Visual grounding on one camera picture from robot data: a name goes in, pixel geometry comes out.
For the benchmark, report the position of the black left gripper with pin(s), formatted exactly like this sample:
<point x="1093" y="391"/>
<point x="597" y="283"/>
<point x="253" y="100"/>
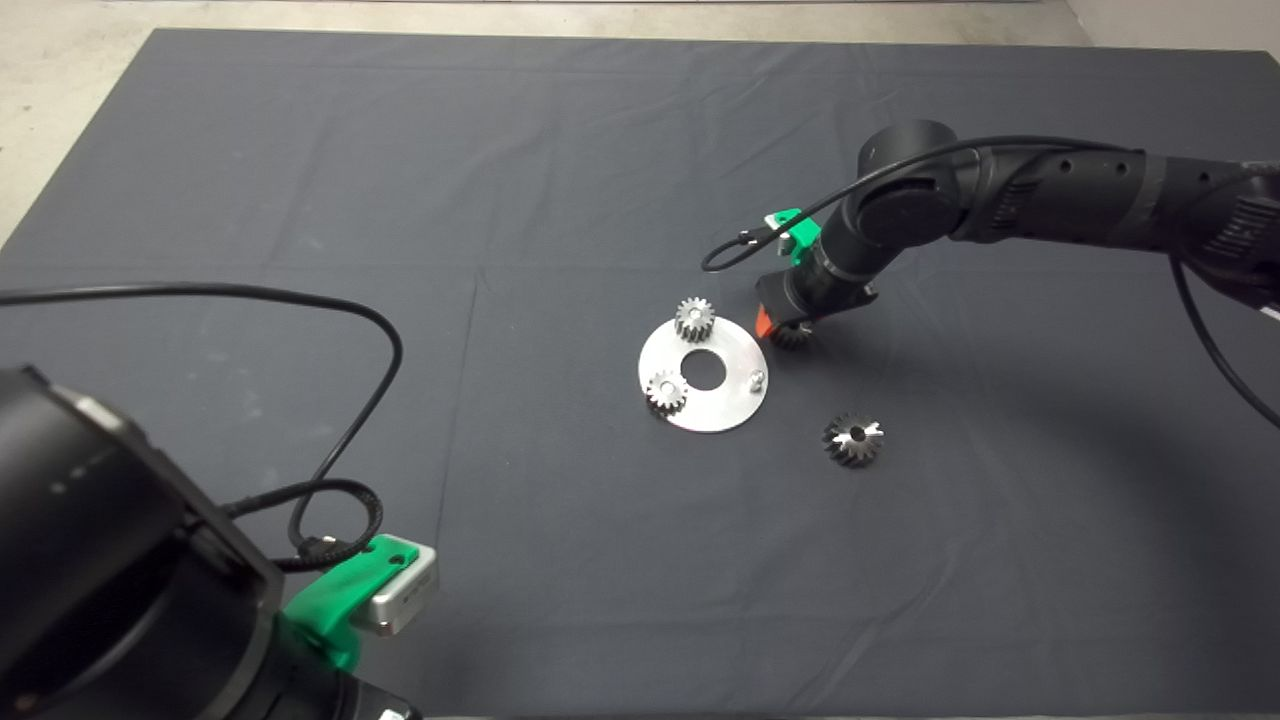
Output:
<point x="315" y="695"/>

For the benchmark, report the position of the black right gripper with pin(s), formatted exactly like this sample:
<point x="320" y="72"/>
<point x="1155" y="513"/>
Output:
<point x="815" y="290"/>

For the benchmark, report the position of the small dark steel gear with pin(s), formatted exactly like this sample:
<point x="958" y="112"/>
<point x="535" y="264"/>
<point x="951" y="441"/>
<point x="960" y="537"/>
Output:
<point x="793" y="337"/>

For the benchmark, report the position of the large steel gear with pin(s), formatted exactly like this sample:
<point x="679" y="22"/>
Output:
<point x="853" y="440"/>

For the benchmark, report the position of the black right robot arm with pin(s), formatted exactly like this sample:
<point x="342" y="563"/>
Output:
<point x="1050" y="190"/>

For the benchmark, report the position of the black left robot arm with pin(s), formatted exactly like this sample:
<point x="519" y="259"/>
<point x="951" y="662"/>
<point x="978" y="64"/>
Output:
<point x="100" y="550"/>

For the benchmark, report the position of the round metal plate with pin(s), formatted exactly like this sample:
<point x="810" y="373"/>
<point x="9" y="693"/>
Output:
<point x="720" y="410"/>

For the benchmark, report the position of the dark grey table cloth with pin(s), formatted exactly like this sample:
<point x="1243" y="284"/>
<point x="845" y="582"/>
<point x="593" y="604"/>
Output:
<point x="500" y="150"/>

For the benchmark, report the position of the silver right camera box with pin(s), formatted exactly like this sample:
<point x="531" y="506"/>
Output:
<point x="785" y="240"/>

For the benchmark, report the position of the silver camera box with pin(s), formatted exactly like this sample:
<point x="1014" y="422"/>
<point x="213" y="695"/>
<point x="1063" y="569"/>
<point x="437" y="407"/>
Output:
<point x="400" y="595"/>
<point x="785" y="240"/>

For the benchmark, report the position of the green left camera mount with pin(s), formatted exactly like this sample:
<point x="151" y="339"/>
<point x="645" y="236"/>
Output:
<point x="330" y="600"/>

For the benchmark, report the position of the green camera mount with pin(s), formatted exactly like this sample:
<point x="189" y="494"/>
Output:
<point x="805" y="235"/>
<point x="330" y="600"/>

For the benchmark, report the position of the green right camera mount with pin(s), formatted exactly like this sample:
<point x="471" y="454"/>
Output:
<point x="805" y="235"/>

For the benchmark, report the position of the silver left camera box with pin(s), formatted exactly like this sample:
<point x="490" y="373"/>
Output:
<point x="400" y="595"/>

